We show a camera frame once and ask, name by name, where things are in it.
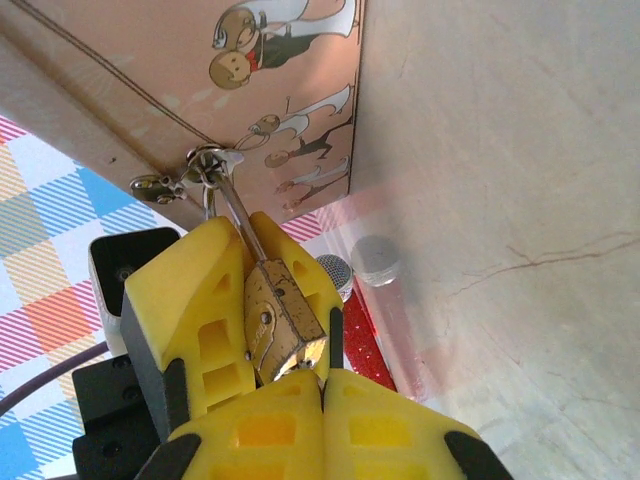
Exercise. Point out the clear plastic cylinder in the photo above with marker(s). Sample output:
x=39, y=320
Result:
x=375, y=260

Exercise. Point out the small brass padlock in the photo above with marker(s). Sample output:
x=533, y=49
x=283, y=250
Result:
x=280, y=305

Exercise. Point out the silver hasp latch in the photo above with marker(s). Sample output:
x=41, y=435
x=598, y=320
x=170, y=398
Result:
x=165, y=187

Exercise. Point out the pink cartoon couple tin box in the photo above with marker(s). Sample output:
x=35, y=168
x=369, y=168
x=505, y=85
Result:
x=150, y=50

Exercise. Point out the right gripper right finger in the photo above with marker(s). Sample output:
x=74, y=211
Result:
x=380, y=440

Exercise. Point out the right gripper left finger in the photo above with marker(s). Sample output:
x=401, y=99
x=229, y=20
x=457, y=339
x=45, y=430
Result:
x=260, y=440

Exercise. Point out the red glittery object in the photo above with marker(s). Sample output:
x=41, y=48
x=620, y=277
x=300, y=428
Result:
x=362, y=340

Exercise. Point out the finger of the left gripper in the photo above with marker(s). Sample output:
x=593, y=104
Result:
x=312, y=285
x=200, y=300

